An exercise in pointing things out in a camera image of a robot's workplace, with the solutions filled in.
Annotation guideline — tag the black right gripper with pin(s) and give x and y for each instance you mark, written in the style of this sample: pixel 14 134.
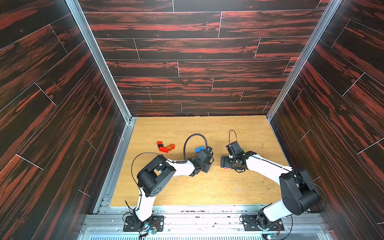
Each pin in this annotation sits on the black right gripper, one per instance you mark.
pixel 227 161

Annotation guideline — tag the aluminium corner post right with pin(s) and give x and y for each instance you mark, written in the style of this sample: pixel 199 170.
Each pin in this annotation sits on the aluminium corner post right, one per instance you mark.
pixel 320 28

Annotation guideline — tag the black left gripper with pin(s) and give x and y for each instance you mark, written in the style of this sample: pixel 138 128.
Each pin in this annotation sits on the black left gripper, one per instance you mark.
pixel 206 170

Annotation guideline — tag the red 2x4 lego brick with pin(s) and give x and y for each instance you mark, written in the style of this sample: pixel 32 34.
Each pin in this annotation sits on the red 2x4 lego brick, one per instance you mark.
pixel 164 149

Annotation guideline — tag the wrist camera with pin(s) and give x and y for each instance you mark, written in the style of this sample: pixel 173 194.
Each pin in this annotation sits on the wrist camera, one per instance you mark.
pixel 206 156
pixel 235 150

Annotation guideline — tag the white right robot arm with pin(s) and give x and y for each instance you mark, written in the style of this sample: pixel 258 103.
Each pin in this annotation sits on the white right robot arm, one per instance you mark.
pixel 298 192

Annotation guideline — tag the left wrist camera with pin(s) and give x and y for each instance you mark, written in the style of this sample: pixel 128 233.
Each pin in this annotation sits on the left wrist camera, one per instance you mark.
pixel 206 156

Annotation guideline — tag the aluminium front rail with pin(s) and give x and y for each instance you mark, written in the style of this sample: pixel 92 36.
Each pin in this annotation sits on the aluminium front rail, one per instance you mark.
pixel 215 222

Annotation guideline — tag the aluminium corner post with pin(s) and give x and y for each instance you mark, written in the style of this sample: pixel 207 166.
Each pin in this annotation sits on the aluminium corner post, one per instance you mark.
pixel 320 28
pixel 86 31

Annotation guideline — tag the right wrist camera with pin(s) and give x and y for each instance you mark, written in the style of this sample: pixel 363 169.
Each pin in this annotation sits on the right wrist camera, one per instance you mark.
pixel 235 150

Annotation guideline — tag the light blue lego plate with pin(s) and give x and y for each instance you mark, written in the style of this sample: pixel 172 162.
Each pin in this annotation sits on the light blue lego plate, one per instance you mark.
pixel 199 149

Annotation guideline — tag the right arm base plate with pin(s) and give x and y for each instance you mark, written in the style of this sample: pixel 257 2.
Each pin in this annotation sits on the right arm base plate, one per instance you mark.
pixel 257 223

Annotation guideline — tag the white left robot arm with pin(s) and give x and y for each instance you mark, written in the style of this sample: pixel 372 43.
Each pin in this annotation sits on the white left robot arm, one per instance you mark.
pixel 154 177

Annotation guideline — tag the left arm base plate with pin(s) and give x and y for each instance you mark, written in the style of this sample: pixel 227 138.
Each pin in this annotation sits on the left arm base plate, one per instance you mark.
pixel 151 226

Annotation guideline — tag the aluminium corner post left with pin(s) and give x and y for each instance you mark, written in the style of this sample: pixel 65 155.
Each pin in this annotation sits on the aluminium corner post left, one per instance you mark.
pixel 86 31

